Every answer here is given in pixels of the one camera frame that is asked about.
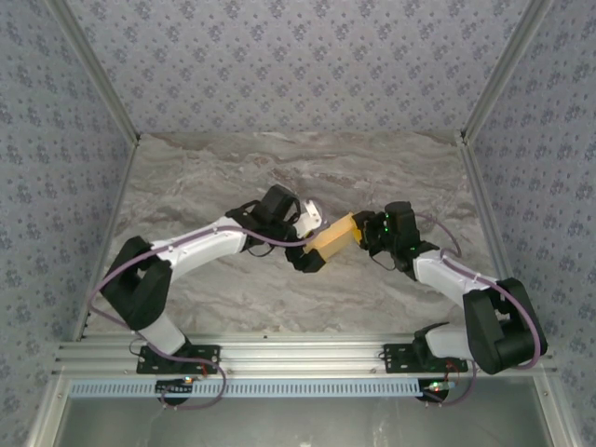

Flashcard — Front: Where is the yellow paper box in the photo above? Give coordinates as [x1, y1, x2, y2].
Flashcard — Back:
[303, 211, 363, 262]

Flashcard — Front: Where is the grey metal sheet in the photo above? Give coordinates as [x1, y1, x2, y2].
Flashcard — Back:
[27, 374, 581, 447]

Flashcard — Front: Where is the small black circuit board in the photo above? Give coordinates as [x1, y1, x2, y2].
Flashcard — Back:
[156, 377, 196, 405]
[415, 377, 460, 405]

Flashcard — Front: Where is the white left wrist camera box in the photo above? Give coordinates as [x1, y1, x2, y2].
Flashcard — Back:
[296, 198, 326, 237]

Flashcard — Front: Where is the aluminium side rail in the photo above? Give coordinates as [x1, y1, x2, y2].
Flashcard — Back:
[72, 134, 141, 344]
[458, 134, 532, 339]

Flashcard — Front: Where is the aluminium frame cross rail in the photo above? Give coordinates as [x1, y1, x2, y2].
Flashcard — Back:
[51, 332, 558, 376]

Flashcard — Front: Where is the grey slotted cable duct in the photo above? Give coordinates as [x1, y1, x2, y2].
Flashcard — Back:
[69, 377, 432, 400]

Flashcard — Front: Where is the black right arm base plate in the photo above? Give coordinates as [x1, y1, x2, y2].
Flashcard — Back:
[382, 343, 469, 375]

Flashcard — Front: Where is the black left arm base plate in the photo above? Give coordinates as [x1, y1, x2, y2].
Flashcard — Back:
[136, 343, 221, 375]

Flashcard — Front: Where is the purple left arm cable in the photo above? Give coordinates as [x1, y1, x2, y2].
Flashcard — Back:
[90, 197, 327, 411]

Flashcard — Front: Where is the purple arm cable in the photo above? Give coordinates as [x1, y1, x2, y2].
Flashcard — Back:
[90, 197, 327, 411]
[412, 211, 549, 407]

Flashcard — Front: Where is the aluminium corner post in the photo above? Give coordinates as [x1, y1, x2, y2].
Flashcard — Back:
[458, 0, 558, 146]
[46, 0, 142, 146]

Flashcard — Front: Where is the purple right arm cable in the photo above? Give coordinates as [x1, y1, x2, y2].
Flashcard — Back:
[412, 211, 549, 407]

